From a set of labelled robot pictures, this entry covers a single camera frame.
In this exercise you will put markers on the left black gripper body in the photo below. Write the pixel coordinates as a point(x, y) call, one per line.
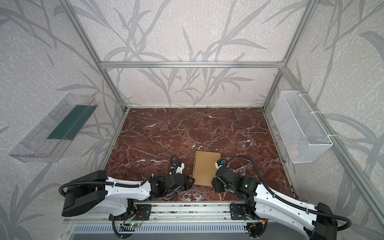
point(185, 182)

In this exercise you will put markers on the clear acrylic wall tray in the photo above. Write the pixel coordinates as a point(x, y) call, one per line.
point(47, 142)

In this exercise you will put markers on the aluminium frame structure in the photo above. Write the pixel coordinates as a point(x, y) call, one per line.
point(370, 194)

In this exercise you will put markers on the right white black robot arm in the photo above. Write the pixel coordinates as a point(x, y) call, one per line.
point(324, 228)

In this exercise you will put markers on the brown cardboard box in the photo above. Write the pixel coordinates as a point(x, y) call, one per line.
point(205, 168)

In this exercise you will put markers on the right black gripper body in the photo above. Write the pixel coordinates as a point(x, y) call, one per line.
point(217, 183)

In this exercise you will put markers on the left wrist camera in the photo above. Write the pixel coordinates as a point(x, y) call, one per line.
point(178, 168)

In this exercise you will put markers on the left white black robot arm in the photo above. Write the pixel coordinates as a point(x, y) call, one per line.
point(96, 192)

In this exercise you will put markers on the white wire mesh basket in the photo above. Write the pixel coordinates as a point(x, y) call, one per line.
point(304, 137)

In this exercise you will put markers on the small green lit circuit board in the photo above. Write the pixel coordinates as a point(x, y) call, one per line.
point(129, 227)

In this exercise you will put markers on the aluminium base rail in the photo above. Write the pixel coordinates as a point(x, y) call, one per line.
point(219, 212)

